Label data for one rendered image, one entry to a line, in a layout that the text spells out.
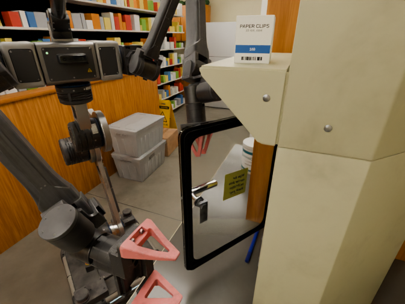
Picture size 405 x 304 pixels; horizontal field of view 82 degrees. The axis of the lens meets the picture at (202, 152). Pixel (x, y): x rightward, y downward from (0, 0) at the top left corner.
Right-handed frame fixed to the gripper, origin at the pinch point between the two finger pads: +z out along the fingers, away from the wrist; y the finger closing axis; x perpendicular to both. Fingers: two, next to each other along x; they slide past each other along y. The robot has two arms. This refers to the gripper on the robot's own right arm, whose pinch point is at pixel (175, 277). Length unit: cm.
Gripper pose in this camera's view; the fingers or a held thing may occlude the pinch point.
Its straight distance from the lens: 41.0
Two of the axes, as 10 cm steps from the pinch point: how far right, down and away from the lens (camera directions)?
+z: 9.2, 1.5, -3.6
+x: 3.9, -3.8, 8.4
